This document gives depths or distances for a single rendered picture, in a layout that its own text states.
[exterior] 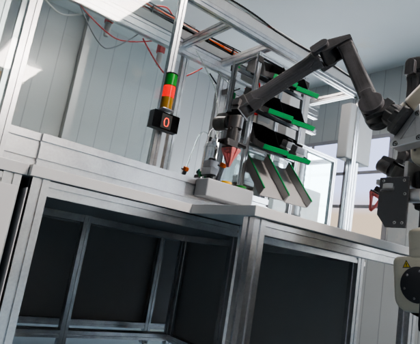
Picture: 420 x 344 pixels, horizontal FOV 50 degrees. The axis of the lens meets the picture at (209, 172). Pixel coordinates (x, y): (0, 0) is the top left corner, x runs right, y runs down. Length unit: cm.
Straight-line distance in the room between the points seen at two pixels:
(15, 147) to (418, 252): 117
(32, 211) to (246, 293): 59
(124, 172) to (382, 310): 390
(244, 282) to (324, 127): 473
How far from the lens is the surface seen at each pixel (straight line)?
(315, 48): 178
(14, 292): 125
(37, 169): 123
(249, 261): 123
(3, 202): 123
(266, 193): 191
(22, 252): 124
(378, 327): 499
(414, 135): 142
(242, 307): 123
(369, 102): 150
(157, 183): 147
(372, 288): 504
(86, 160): 136
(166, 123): 183
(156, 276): 343
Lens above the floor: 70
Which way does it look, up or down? 11 degrees up
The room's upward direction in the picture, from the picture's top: 10 degrees clockwise
